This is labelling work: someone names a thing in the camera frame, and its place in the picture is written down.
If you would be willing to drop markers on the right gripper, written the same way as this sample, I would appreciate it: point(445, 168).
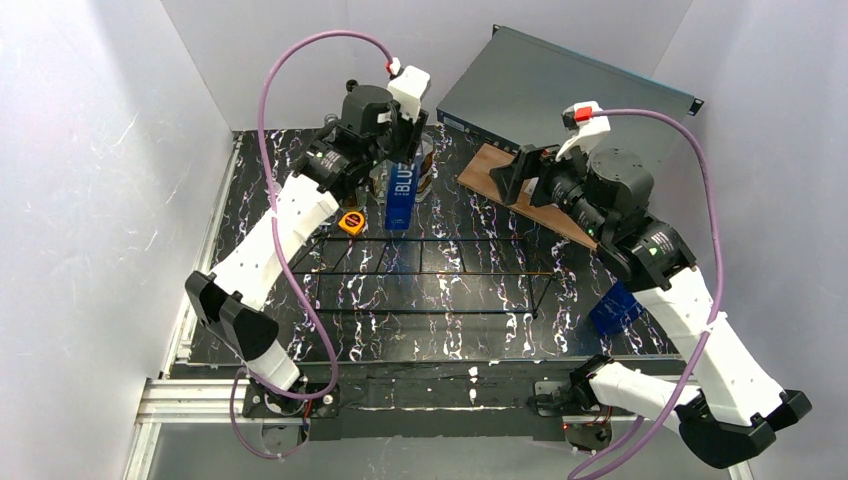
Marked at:
point(530, 177)

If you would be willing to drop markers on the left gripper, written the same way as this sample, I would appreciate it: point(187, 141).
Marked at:
point(403, 134)

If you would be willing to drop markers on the blue square bottle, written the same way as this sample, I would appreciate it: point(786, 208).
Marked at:
point(616, 310)
point(401, 196)

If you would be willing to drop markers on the black wire wine rack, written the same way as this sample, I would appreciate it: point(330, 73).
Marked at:
point(429, 275)

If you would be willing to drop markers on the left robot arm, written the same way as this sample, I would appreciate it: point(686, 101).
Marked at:
point(376, 124)

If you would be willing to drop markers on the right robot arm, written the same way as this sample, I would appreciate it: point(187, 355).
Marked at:
point(734, 410)

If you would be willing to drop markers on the tall clear glass bottle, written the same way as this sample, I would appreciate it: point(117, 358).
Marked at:
point(378, 182)

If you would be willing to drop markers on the square whisky bottle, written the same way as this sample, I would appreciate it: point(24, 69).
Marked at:
point(426, 152)

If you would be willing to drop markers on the grey rack server unit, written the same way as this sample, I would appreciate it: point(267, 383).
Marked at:
point(515, 90)

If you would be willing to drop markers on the wooden board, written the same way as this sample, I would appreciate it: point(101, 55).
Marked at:
point(476, 178)

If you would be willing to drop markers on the yellow tape measure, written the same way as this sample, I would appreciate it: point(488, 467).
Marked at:
point(352, 223)

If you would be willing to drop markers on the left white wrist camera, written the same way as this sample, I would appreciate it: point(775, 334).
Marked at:
point(408, 86)

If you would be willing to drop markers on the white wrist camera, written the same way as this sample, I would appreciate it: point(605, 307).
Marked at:
point(587, 130)
point(408, 86)

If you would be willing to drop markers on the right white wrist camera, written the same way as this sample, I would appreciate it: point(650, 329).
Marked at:
point(587, 130)

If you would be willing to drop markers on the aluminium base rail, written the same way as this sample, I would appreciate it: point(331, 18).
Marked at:
point(196, 401)

